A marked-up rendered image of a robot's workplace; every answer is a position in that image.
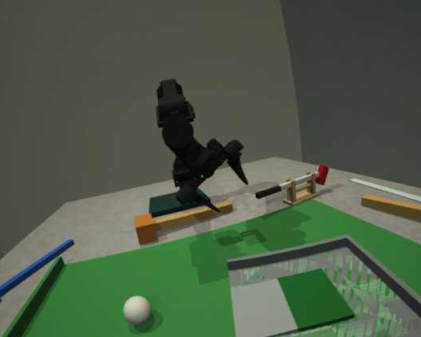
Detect white ball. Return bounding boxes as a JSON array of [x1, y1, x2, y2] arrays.
[[123, 296, 152, 325]]

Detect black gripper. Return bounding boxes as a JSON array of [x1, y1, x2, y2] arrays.
[[176, 140, 248, 213]]

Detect grey golf putter with red face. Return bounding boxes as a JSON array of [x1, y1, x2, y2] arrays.
[[256, 164, 329, 199]]

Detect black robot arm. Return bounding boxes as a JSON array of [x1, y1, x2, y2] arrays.
[[156, 79, 225, 189]]

